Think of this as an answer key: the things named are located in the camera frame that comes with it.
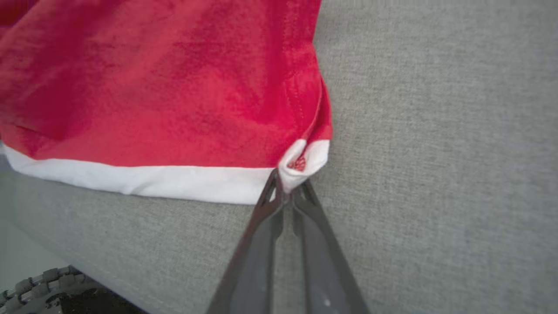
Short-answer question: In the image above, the red and white basketball jersey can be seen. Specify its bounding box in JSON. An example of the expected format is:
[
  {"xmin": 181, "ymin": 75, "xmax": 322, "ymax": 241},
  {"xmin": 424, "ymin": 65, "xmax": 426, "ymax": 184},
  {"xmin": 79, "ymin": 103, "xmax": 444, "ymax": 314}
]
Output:
[{"xmin": 0, "ymin": 0, "xmax": 334, "ymax": 206}]

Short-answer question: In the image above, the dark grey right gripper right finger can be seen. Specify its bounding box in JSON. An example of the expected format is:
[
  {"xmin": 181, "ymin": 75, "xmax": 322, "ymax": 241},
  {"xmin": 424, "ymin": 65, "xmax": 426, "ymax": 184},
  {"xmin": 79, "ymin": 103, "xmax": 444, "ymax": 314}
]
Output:
[{"xmin": 290, "ymin": 180, "xmax": 371, "ymax": 314}]

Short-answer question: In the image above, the grey fabric sofa seat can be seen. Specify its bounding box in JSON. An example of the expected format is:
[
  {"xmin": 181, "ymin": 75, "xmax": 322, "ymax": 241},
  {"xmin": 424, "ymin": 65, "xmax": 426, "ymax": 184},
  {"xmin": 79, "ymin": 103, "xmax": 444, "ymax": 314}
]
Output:
[{"xmin": 0, "ymin": 0, "xmax": 558, "ymax": 314}]

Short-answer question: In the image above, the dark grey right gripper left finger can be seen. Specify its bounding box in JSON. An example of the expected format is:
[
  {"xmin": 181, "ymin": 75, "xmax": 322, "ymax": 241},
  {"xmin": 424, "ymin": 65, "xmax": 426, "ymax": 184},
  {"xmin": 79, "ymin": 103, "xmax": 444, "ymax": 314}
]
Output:
[{"xmin": 206, "ymin": 168, "xmax": 286, "ymax": 314}]

